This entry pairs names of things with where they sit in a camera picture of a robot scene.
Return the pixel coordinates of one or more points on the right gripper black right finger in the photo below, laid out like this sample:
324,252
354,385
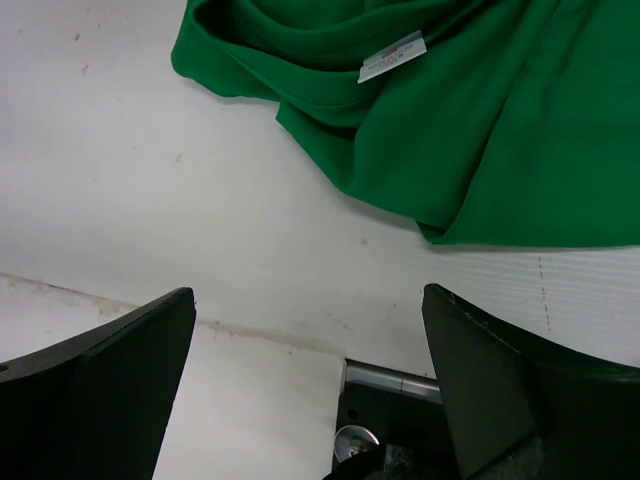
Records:
519,406

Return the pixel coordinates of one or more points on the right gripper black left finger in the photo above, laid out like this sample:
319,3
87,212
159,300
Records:
97,405

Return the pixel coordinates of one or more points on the green t shirt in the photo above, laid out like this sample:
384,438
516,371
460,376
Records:
500,123

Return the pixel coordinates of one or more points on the silver rack base tube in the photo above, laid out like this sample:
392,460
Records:
388,380

